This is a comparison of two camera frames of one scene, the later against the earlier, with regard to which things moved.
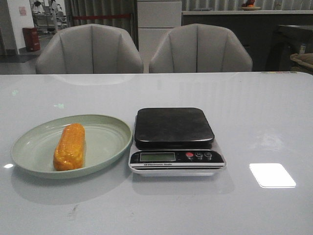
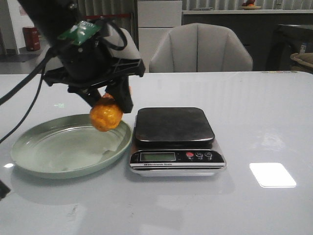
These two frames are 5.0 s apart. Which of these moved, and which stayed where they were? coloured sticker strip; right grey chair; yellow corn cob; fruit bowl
Moved: yellow corn cob
Stayed: fruit bowl; right grey chair; coloured sticker strip
